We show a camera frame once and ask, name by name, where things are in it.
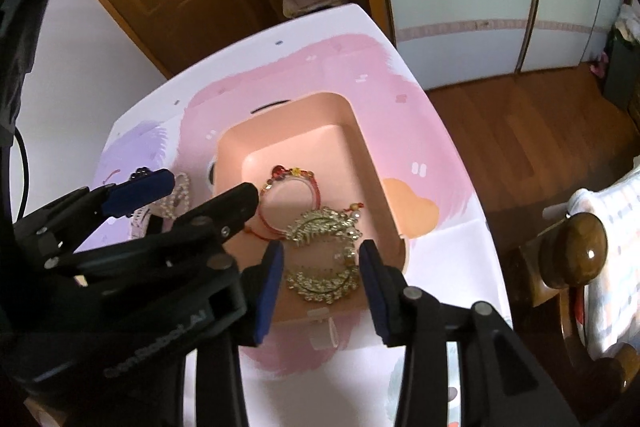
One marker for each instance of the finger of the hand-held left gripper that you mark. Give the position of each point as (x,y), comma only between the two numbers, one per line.
(145,189)
(240,199)

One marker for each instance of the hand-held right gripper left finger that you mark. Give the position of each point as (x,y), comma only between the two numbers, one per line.
(267,292)

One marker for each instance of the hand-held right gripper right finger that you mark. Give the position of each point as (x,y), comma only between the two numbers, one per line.
(372,287)

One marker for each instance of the pink plastic tray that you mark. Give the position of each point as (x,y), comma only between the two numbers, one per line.
(300,142)

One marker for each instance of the clear plastic piece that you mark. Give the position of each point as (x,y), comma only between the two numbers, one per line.
(322,329)

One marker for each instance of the printed cartoon tablecloth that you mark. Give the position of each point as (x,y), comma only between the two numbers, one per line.
(350,72)

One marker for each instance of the checked blanket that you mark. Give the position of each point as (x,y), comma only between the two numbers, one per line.
(615,227)

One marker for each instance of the small pink object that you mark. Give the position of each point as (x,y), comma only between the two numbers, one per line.
(598,69)

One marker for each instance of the dark bin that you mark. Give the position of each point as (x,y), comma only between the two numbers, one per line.
(622,72)

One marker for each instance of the white cloth bundle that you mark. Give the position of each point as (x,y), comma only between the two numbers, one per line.
(629,22)

